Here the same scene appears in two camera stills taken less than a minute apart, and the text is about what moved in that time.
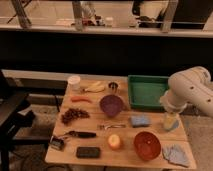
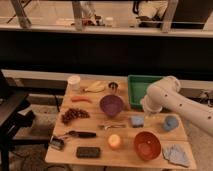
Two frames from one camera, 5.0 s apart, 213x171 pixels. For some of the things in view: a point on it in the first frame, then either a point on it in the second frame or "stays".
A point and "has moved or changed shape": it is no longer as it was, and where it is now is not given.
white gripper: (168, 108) -> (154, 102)
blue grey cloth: (176, 154) stays
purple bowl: (111, 105) stays
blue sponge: (141, 121) has moved or changed shape
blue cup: (170, 123) stays
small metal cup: (113, 85) stays
